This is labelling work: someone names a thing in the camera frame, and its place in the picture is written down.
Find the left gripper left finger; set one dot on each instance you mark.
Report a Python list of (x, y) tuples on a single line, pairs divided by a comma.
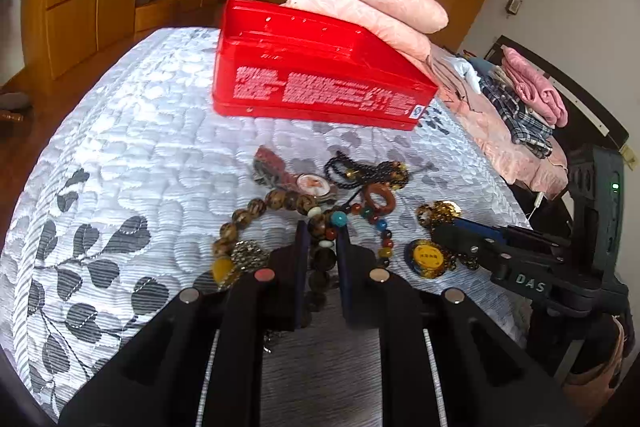
[(268, 299)]

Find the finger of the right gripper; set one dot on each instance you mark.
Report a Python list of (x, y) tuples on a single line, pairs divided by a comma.
[(494, 233), (468, 248)]

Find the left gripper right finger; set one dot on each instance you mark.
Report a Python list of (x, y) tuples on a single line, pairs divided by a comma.
[(372, 297)]

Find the gold round pendant charm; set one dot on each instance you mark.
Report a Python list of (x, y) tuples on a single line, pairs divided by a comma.
[(427, 259)]

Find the blue plaid shirt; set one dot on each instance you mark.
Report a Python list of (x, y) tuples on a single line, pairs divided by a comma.
[(525, 128)]

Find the dark headboard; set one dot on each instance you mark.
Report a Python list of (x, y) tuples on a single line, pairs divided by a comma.
[(589, 122)]

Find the pink folded garment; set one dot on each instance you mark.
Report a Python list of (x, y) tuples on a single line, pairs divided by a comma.
[(535, 90)]

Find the white grey quilted bedspread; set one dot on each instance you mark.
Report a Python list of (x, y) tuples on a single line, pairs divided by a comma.
[(125, 202)]

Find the lower pink folded quilt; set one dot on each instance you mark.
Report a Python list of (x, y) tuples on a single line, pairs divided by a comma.
[(397, 34)]

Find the red plastic box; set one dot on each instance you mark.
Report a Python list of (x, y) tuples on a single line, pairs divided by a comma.
[(277, 62)]

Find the wooden sideboard cabinet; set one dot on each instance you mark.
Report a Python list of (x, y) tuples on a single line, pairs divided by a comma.
[(59, 35)]

